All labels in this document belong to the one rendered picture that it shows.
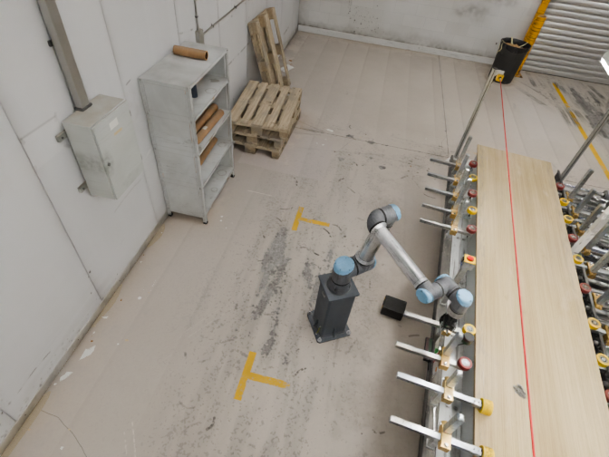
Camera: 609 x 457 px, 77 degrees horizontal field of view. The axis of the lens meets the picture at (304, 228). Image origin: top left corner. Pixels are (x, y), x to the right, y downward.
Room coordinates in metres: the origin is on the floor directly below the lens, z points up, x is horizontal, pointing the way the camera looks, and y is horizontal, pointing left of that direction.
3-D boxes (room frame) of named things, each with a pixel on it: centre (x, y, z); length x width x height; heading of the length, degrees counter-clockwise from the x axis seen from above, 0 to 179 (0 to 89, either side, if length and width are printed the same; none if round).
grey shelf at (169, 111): (3.31, 1.23, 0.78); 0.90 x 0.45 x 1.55; 173
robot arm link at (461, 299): (1.27, -0.91, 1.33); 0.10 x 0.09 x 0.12; 34
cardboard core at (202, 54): (3.42, 1.22, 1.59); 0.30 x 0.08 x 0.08; 83
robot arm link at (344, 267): (1.82, -0.33, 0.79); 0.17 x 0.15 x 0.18; 124
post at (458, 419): (0.71, -0.86, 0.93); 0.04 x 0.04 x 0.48; 77
